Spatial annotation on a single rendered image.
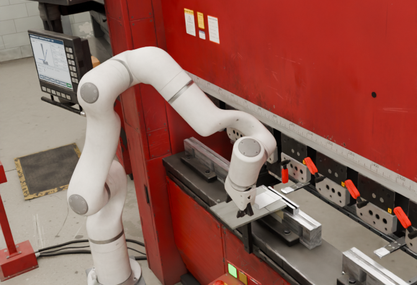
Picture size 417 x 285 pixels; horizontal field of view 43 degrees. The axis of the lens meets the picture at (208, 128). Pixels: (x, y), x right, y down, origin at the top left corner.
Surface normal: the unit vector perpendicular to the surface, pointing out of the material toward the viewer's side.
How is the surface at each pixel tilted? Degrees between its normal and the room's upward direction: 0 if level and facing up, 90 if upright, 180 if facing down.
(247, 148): 30
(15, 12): 90
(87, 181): 66
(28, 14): 90
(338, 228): 0
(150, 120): 90
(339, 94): 90
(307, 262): 0
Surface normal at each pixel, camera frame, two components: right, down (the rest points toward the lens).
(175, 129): 0.51, 0.32
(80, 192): -0.24, 0.00
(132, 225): -0.09, -0.91
